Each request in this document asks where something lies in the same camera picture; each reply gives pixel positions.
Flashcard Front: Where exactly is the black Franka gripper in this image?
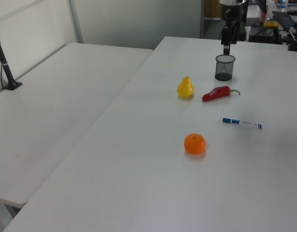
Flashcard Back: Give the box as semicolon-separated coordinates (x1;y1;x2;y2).
220;3;248;56

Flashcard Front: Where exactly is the blue and white marker pen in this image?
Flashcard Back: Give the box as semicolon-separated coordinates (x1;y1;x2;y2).
222;117;263;130

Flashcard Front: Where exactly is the black mesh pen cup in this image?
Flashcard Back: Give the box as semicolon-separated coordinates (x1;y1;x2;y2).
214;54;236;82

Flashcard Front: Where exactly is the black equipment box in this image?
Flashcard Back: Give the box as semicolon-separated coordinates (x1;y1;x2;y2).
248;24;283;44

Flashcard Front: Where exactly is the wooden cabinet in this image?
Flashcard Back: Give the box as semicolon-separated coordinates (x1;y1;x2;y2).
203;0;222;20

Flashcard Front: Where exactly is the yellow handheld device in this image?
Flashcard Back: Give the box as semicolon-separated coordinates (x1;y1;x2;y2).
263;20;279;29

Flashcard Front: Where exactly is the black computer keyboard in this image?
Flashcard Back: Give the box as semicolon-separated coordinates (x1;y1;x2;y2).
271;11;296;31

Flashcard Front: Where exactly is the red toy chili pepper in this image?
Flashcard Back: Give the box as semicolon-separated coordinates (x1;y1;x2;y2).
202;86;241;102

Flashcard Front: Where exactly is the black clamp stand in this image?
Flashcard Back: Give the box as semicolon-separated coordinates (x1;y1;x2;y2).
287;3;297;52

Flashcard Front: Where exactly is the yellow toy pear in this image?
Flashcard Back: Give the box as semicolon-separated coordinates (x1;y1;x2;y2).
177;75;195;99

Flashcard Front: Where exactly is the orange toy tangerine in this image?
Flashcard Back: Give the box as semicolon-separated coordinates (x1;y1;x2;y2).
183;133;207;156

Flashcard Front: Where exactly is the black camera stand pole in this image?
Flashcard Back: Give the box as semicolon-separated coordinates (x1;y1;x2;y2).
0;24;23;91

